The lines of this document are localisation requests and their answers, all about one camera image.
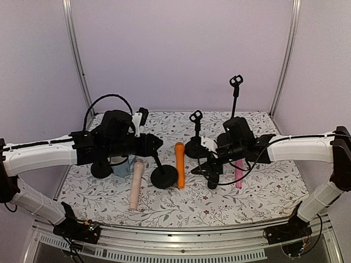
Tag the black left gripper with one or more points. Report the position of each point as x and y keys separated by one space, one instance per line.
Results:
x=146 y=143

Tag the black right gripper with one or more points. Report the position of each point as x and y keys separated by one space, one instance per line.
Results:
x=210 y=162

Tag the pink microphone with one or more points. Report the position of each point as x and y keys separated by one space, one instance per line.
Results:
x=239 y=173

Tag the short black mic stand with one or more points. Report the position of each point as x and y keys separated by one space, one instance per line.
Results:
x=163 y=176

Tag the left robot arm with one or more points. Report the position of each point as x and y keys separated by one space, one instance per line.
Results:
x=116 y=136

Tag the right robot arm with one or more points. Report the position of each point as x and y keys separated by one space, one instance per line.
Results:
x=240 y=143

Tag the middle black mic stand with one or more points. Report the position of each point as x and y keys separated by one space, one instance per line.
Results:
x=194 y=148

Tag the far left black stand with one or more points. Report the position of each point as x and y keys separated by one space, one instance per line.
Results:
x=101 y=170

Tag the tall black mic stand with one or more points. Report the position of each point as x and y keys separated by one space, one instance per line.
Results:
x=235 y=83

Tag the black microphone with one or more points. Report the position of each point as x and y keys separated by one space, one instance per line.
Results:
x=213 y=181

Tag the beige microphone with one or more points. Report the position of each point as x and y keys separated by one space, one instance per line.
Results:
x=138 y=169

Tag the orange microphone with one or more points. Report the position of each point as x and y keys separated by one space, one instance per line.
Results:
x=179 y=150

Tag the light blue mug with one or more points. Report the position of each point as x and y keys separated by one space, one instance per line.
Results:
x=122 y=166

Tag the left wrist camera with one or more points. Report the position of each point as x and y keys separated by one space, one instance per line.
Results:
x=139 y=119

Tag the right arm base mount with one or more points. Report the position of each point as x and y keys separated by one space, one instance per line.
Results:
x=290 y=233

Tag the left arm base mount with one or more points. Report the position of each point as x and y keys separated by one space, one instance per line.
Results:
x=78 y=230

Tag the aluminium front rail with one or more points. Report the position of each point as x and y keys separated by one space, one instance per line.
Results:
x=236 y=243

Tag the left aluminium frame post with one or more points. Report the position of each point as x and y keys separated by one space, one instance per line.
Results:
x=68 y=15

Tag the aluminium frame post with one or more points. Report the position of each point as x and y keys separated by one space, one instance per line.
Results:
x=294 y=21
x=68 y=15

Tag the right aluminium frame post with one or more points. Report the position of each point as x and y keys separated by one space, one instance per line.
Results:
x=294 y=21

